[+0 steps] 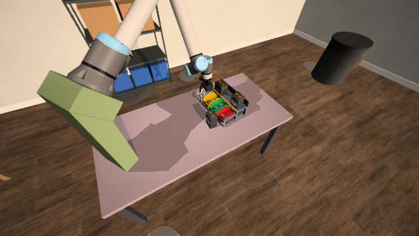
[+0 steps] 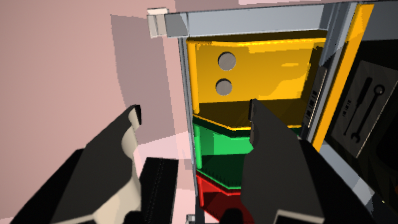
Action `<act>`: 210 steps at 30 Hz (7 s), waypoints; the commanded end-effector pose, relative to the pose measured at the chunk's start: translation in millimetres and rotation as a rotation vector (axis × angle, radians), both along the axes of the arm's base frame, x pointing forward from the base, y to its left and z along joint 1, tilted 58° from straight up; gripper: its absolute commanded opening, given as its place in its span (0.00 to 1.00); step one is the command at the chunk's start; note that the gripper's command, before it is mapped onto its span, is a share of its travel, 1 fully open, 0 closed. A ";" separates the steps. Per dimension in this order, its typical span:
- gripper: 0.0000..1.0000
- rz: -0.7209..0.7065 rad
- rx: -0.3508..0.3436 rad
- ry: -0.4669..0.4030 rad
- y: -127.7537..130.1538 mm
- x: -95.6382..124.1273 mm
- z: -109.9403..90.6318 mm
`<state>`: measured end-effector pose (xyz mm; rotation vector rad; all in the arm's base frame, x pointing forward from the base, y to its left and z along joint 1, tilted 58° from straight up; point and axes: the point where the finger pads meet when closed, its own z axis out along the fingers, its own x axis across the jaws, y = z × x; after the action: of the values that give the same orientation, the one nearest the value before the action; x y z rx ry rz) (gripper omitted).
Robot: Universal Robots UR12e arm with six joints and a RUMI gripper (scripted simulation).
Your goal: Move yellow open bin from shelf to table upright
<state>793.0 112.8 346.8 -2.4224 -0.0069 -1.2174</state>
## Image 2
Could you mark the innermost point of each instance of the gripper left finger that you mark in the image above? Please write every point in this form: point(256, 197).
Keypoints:
point(96, 184)

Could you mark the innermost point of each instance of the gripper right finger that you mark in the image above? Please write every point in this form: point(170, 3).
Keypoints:
point(285, 180)

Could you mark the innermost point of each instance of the yellow flat bar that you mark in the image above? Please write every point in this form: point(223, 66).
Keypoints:
point(352, 42)

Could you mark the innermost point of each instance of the red open bin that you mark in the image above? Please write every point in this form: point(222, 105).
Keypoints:
point(214, 202)

